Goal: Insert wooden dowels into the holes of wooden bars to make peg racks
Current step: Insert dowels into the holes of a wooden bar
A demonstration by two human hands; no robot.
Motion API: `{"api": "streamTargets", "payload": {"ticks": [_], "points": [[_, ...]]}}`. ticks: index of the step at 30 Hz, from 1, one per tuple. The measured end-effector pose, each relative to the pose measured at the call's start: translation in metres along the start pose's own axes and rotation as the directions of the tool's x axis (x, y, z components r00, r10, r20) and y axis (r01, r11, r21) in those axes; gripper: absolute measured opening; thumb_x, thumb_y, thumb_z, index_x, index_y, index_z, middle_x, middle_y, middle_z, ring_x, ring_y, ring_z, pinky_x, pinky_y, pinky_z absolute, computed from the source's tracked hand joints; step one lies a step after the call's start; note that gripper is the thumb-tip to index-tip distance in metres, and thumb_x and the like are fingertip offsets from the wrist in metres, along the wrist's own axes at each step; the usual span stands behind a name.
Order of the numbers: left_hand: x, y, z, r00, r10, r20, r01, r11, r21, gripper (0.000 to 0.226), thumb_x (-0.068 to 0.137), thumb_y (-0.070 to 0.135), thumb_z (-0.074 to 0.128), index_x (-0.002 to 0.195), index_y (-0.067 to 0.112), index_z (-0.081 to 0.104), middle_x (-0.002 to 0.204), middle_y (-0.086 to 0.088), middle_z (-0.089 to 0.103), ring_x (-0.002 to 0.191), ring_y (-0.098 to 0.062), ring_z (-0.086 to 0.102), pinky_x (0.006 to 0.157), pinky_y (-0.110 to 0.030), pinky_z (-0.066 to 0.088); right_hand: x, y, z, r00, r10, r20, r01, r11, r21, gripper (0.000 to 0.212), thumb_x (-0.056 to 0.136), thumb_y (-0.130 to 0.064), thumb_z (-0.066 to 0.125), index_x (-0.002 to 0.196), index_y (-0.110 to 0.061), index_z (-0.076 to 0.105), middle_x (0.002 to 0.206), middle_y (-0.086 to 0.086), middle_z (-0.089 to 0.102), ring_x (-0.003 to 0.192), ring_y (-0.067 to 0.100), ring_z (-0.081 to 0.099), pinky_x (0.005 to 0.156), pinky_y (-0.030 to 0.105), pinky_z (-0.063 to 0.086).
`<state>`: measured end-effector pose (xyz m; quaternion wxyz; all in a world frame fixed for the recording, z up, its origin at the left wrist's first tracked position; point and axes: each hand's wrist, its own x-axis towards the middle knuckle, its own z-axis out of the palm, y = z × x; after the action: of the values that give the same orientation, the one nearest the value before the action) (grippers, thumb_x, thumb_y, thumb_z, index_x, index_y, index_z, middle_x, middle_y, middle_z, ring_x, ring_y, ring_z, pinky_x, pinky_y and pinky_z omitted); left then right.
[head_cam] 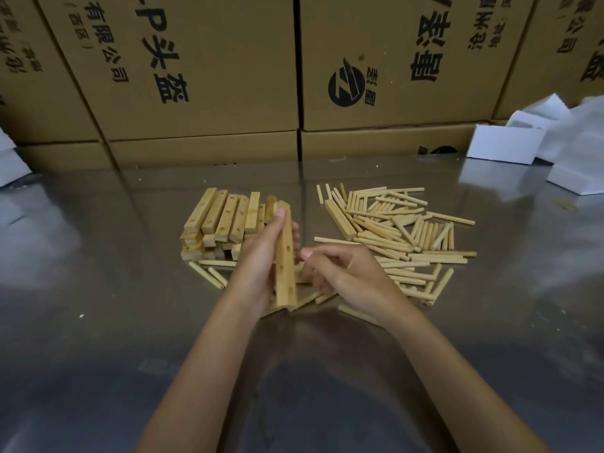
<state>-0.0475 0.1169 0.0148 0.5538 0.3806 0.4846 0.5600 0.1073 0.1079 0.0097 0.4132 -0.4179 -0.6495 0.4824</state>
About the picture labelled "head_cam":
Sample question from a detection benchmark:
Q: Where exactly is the long wooden bar with holes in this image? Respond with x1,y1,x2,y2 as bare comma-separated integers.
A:
273,200,299,311

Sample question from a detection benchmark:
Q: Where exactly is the person's left hand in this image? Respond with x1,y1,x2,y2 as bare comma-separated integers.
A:
226,208,301,321

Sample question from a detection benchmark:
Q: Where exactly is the pile of wooden dowels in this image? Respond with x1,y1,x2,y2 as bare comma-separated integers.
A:
314,183,478,307

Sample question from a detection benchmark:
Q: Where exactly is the white foam block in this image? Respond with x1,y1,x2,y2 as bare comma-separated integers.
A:
466,123,546,166
506,93,574,133
0,148,32,187
546,160,604,197

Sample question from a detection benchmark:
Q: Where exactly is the pile of drilled wooden blocks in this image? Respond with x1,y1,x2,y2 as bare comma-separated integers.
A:
179,187,279,261

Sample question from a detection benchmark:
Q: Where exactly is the stack of brown cardboard boxes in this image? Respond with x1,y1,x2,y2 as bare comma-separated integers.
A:
0,0,604,173

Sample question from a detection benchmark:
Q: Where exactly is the large white foam piece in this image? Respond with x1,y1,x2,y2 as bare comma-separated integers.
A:
538,95,604,166

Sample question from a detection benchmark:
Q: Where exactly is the person's right forearm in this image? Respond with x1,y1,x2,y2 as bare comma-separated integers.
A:
377,297,553,453

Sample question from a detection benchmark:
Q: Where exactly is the person's right hand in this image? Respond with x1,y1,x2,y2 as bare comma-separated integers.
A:
300,244,411,327

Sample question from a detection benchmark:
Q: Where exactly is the person's left forearm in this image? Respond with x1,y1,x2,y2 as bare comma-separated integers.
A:
136,285,267,453

